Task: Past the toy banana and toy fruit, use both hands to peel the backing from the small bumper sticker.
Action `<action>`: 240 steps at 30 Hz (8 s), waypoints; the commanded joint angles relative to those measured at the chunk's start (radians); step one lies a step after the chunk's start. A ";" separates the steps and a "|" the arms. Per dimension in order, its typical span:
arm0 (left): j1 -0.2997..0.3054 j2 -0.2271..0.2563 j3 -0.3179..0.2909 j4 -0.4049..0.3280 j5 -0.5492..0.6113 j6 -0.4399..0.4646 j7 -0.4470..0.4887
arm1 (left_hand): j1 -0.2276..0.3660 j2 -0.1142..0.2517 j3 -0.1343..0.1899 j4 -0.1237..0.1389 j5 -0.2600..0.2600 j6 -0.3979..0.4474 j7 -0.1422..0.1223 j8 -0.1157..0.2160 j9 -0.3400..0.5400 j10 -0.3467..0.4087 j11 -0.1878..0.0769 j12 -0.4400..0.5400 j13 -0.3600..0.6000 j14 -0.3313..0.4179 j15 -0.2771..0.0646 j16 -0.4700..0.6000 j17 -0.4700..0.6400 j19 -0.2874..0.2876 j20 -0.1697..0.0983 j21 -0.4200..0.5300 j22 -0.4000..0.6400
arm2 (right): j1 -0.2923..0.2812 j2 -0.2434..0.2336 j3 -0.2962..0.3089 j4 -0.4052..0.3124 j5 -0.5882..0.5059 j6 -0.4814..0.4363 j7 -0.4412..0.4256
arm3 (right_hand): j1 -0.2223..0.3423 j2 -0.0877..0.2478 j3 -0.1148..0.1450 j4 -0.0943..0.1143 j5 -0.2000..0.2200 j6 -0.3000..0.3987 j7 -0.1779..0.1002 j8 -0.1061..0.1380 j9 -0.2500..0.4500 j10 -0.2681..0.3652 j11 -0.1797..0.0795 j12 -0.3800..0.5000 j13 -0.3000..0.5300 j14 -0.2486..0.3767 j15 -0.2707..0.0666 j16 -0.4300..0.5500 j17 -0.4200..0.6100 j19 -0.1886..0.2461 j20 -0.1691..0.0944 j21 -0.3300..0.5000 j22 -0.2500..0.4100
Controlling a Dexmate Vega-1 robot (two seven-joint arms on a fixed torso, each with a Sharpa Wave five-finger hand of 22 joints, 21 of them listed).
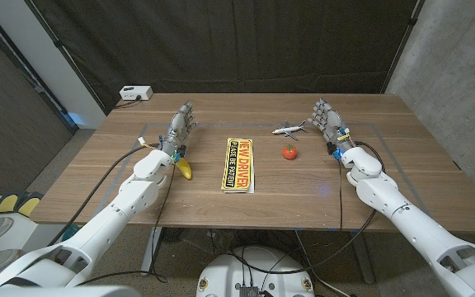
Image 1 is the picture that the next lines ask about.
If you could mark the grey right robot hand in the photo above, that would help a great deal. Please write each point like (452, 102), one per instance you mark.
(332, 125)

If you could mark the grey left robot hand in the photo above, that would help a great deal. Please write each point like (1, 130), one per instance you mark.
(177, 128)

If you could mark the yellow new driver bumper sticker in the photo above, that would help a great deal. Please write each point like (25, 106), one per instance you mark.
(239, 165)

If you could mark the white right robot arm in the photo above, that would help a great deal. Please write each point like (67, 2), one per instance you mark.
(406, 218)

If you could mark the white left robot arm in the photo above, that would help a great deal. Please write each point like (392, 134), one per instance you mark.
(109, 214)

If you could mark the yellow toy banana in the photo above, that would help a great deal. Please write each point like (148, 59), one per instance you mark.
(184, 168)

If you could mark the white toy airplane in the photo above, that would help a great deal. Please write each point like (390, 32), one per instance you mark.
(288, 130)

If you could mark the red toy tomato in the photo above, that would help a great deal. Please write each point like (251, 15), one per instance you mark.
(289, 152)

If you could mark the white power outlet box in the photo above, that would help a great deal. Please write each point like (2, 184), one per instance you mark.
(135, 92)

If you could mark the black backdrop curtain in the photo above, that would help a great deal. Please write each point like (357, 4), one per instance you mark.
(237, 41)

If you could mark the black backdrop stand pole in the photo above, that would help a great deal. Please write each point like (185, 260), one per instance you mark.
(66, 57)
(402, 45)

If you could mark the grey table leg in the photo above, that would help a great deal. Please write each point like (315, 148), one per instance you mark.
(149, 255)
(363, 260)

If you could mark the teal orange device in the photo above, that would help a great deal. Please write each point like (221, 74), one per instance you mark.
(71, 232)

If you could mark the white robot torso base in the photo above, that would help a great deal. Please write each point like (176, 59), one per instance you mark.
(225, 276)

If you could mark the yellow black foot pad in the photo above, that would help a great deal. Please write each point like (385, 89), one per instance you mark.
(29, 205)
(6, 203)

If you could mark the white low platform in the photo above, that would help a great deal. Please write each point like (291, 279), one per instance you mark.
(31, 235)

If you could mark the white robot chest cover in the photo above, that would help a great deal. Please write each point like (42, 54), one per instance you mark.
(56, 292)

